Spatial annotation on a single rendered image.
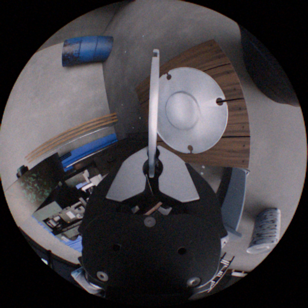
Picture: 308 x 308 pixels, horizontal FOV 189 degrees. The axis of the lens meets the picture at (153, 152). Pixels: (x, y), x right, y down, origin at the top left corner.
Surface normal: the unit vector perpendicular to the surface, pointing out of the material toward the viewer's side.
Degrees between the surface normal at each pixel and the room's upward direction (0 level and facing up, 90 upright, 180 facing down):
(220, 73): 0
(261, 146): 0
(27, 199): 124
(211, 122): 0
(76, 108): 90
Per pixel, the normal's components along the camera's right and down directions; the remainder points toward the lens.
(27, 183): 0.97, -0.17
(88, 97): 0.66, 0.14
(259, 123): -0.73, 0.39
